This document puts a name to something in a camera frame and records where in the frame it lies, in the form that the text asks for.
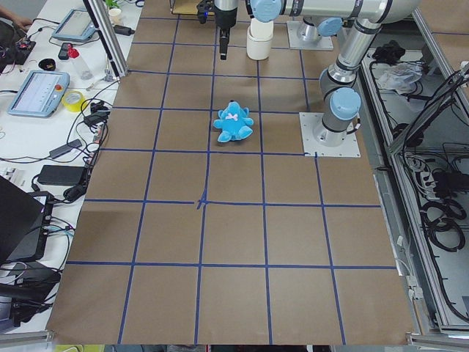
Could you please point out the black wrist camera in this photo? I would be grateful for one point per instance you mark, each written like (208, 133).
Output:
(204, 8)

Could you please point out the blue teddy bear plush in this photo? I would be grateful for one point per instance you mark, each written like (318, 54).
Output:
(234, 122)

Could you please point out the white crumpled cloth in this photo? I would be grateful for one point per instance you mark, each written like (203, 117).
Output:
(401, 78)

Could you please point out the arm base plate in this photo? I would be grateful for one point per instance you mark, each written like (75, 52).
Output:
(318, 141)
(323, 44)

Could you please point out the white paper cup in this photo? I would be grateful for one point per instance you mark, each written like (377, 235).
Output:
(115, 15)

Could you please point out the white trash can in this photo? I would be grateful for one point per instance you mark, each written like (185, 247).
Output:
(259, 39)

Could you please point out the black laptop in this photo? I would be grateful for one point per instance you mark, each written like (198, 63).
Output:
(24, 218)

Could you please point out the aluminium frame post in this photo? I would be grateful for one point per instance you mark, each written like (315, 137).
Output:
(99, 15)

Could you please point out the black small bowl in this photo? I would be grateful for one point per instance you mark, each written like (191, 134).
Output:
(47, 64)

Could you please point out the black cloth bundle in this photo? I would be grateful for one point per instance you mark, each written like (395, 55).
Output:
(390, 53)

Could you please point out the wooden box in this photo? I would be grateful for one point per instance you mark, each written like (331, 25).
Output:
(184, 7)

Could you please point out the yellow tape roll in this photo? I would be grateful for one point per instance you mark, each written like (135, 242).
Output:
(73, 101)

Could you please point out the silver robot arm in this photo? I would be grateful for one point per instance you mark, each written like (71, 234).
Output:
(314, 28)
(342, 102)

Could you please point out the grey power adapter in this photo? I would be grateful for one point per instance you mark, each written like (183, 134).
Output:
(65, 148)

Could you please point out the near teach pendant tablet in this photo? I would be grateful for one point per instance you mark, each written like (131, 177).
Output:
(40, 94)

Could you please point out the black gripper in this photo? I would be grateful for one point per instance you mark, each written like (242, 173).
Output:
(224, 15)

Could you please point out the teach pendant tablet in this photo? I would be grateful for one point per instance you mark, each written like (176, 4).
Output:
(77, 26)
(40, 94)

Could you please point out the clear bottle red cap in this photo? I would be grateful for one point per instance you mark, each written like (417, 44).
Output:
(79, 63)

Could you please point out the black power brick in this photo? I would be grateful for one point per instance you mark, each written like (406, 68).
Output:
(56, 175)

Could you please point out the far teach pendant tablet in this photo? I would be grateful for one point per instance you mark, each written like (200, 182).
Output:
(77, 26)

